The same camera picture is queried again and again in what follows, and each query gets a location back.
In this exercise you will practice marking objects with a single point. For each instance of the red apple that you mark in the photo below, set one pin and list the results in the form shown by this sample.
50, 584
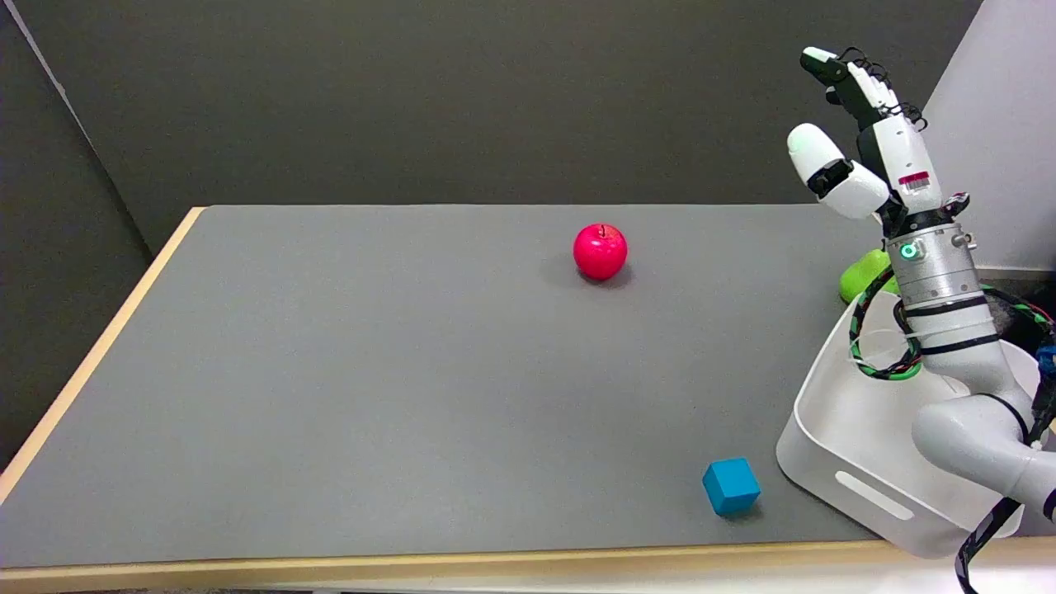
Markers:
600, 252

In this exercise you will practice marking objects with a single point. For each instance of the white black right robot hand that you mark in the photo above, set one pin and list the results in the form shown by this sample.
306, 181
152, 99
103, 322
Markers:
907, 157

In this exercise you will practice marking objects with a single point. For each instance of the blue cube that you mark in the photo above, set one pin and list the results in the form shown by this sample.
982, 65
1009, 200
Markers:
730, 487

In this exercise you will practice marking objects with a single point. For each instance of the green pear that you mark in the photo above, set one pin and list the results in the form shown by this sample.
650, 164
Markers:
862, 276

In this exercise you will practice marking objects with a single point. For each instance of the white plastic bin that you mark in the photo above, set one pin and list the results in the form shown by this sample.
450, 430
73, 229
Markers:
841, 429

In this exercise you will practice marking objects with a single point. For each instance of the grey table mat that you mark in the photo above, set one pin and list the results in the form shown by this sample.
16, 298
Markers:
330, 371

